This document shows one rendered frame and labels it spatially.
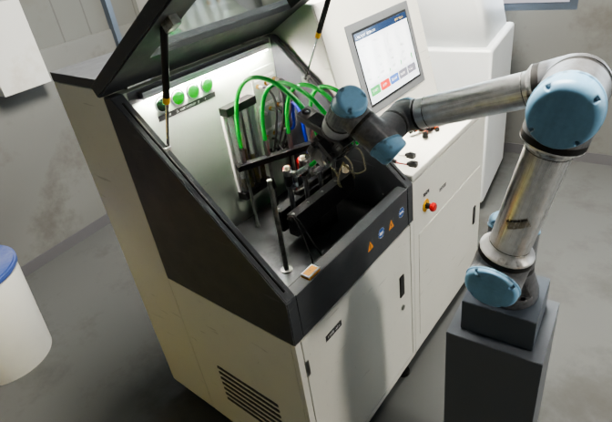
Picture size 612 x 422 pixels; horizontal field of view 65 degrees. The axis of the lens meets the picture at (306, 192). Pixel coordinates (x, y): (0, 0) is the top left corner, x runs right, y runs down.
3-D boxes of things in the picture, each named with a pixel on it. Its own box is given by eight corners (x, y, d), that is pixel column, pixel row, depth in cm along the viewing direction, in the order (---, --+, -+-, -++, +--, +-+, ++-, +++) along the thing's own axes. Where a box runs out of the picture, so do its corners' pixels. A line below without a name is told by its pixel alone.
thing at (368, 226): (303, 337, 135) (296, 295, 127) (291, 332, 137) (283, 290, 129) (408, 225, 174) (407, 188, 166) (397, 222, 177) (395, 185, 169)
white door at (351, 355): (328, 478, 168) (301, 344, 133) (322, 475, 169) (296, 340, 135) (413, 353, 209) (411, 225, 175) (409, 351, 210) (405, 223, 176)
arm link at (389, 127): (419, 131, 110) (383, 99, 111) (399, 152, 102) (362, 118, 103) (400, 152, 116) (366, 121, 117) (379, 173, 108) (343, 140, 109)
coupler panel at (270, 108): (270, 152, 182) (255, 73, 167) (263, 150, 184) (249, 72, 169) (291, 138, 190) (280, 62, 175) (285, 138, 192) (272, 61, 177)
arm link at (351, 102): (356, 122, 102) (327, 96, 103) (343, 143, 113) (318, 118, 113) (379, 100, 105) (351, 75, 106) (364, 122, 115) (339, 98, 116)
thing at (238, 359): (325, 499, 171) (294, 348, 132) (217, 418, 205) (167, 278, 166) (416, 364, 216) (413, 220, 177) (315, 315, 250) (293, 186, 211)
